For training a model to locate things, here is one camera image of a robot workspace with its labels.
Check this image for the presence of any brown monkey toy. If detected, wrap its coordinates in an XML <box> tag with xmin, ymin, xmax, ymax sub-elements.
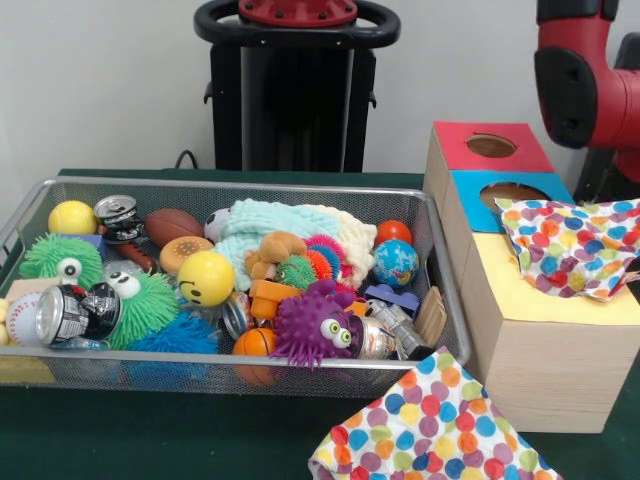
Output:
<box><xmin>244</xmin><ymin>230</ymin><xmax>309</xmax><ymax>283</ymax></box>

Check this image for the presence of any light teal cloth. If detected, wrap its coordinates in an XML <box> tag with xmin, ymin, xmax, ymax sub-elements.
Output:
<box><xmin>213</xmin><ymin>198</ymin><xmax>343</xmax><ymax>266</ymax></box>

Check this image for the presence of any colourful patterned cloth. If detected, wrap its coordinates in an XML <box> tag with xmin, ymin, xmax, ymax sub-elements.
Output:
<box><xmin>308</xmin><ymin>347</ymin><xmax>563</xmax><ymax>480</ymax></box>
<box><xmin>495</xmin><ymin>196</ymin><xmax>640</xmax><ymax>303</ymax></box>

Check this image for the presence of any shallow clear bin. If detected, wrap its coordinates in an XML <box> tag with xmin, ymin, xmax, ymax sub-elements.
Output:
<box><xmin>0</xmin><ymin>177</ymin><xmax>473</xmax><ymax>401</ymax></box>

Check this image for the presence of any wooden box with three holes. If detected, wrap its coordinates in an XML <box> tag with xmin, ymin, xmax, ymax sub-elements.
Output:
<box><xmin>423</xmin><ymin>121</ymin><xmax>640</xmax><ymax>434</ymax></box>

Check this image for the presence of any cream yellow cloth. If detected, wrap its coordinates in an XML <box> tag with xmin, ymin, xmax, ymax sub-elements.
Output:
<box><xmin>320</xmin><ymin>207</ymin><xmax>379</xmax><ymax>286</ymax></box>

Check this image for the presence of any blue globe ball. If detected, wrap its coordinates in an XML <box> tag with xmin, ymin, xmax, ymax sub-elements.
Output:
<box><xmin>372</xmin><ymin>240</ymin><xmax>421</xmax><ymax>289</ymax></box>

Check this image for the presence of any purple spiky monster toy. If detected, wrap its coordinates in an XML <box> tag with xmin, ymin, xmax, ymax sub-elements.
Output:
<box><xmin>271</xmin><ymin>280</ymin><xmax>366</xmax><ymax>369</ymax></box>

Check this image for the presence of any small soccer ball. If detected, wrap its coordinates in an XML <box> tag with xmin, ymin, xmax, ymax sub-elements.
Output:
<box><xmin>204</xmin><ymin>208</ymin><xmax>233</xmax><ymax>244</ymax></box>

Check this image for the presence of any yellow ball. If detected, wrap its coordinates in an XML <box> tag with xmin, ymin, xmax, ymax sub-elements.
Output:
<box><xmin>49</xmin><ymin>199</ymin><xmax>98</xmax><ymax>237</ymax></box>
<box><xmin>179</xmin><ymin>251</ymin><xmax>238</xmax><ymax>309</ymax></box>

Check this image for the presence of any small brown football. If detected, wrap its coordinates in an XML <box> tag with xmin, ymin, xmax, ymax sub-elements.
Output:
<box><xmin>146</xmin><ymin>207</ymin><xmax>205</xmax><ymax>248</ymax></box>

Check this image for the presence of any blue spiky ball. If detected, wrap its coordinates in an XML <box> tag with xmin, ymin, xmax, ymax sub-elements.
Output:
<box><xmin>125</xmin><ymin>315</ymin><xmax>223</xmax><ymax>391</ymax></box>

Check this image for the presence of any green spiky ball with eyes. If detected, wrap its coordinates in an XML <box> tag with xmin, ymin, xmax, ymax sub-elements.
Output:
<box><xmin>100</xmin><ymin>270</ymin><xmax>183</xmax><ymax>351</ymax></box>

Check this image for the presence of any dark green table cloth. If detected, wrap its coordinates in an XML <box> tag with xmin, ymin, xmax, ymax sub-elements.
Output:
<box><xmin>0</xmin><ymin>168</ymin><xmax>640</xmax><ymax>480</ymax></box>

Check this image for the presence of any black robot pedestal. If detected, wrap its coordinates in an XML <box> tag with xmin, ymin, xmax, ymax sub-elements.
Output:
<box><xmin>194</xmin><ymin>0</ymin><xmax>401</xmax><ymax>171</ymax></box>

